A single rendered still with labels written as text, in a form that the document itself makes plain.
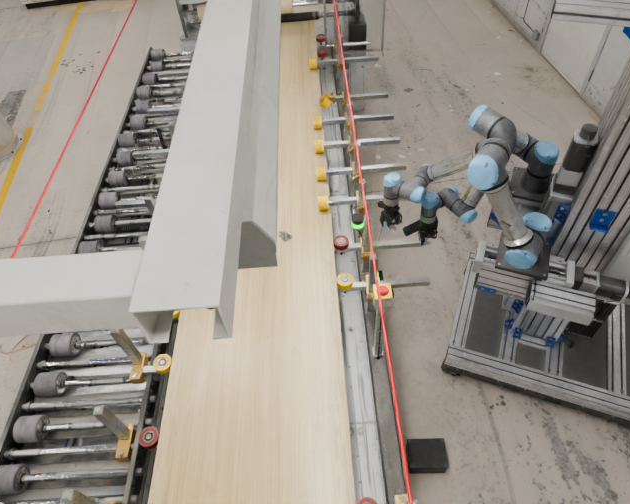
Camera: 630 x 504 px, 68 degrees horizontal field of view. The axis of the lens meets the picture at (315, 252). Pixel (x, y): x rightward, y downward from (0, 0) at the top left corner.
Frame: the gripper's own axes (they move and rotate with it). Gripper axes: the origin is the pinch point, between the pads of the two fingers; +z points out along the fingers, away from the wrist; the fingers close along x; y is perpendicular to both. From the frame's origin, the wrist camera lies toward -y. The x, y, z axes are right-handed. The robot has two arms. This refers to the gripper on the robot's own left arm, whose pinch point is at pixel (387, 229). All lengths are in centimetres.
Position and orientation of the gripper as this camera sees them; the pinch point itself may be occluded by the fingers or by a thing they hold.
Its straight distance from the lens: 240.8
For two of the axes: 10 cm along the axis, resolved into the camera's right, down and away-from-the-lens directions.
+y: 3.9, 6.6, -6.4
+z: 0.8, 6.7, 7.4
